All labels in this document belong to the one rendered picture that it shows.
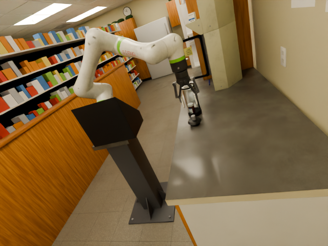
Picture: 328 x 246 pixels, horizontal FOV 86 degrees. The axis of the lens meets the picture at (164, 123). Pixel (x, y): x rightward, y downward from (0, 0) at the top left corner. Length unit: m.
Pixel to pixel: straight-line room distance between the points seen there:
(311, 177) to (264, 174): 0.14
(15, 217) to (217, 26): 2.39
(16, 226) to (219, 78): 2.26
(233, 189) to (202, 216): 0.20
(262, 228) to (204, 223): 0.24
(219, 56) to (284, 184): 1.05
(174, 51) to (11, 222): 2.03
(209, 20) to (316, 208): 1.24
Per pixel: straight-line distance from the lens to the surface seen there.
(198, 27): 1.49
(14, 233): 2.31
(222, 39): 1.53
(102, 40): 1.25
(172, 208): 1.95
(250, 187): 0.78
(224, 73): 1.57
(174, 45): 0.97
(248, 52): 1.96
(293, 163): 0.87
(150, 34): 6.56
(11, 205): 2.26
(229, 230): 0.96
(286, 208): 0.85
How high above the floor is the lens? 1.55
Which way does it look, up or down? 27 degrees down
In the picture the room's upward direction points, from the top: 21 degrees counter-clockwise
